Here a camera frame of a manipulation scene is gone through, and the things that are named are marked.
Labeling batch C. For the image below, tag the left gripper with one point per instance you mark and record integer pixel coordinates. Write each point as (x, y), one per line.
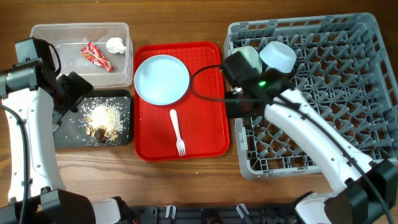
(79, 89)

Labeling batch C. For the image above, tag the grey dishwasher rack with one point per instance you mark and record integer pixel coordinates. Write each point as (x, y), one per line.
(342, 69)

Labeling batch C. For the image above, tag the rice and peanut scraps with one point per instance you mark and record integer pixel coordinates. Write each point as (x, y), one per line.
(105, 120)

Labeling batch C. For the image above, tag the mint green bowl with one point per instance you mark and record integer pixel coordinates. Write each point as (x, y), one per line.
(251, 55)

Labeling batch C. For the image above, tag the light blue plate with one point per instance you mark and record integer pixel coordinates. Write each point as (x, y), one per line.
(161, 80)

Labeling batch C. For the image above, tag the black plastic tray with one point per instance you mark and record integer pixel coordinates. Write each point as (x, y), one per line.
(70, 133)

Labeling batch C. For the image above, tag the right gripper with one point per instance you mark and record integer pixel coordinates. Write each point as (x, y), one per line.
(234, 112)

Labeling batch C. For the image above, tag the white napkin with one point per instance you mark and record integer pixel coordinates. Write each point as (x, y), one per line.
(115, 46)

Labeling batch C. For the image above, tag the red serving tray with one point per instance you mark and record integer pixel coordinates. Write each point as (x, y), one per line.
(204, 124)

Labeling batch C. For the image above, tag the red snack wrapper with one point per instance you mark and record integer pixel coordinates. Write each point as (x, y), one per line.
(91, 52)

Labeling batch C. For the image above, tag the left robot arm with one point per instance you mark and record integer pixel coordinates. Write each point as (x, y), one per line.
(31, 93)

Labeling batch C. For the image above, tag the small light blue bowl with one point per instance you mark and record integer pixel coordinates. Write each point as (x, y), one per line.
(278, 56)

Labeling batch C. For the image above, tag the clear plastic bin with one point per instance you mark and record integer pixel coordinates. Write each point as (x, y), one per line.
(70, 38)

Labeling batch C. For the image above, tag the white plastic fork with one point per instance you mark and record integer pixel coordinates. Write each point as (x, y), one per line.
(180, 143)

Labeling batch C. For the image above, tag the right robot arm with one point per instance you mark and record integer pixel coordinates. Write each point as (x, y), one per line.
(362, 190)

